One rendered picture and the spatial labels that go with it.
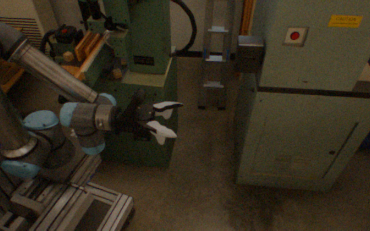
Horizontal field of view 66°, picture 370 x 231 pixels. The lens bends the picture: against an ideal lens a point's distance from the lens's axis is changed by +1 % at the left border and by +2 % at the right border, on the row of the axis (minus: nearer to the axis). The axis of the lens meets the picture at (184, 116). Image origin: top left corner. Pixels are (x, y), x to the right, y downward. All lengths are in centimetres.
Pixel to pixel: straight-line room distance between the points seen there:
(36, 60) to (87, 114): 24
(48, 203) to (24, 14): 226
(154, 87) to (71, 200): 74
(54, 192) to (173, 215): 93
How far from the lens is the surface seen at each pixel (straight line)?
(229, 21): 228
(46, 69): 98
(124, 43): 154
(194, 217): 201
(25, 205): 134
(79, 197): 132
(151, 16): 153
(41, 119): 120
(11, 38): 97
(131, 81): 168
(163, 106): 85
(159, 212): 203
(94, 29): 177
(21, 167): 112
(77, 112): 87
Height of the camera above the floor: 182
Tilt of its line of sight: 45 degrees down
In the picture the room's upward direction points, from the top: straight up
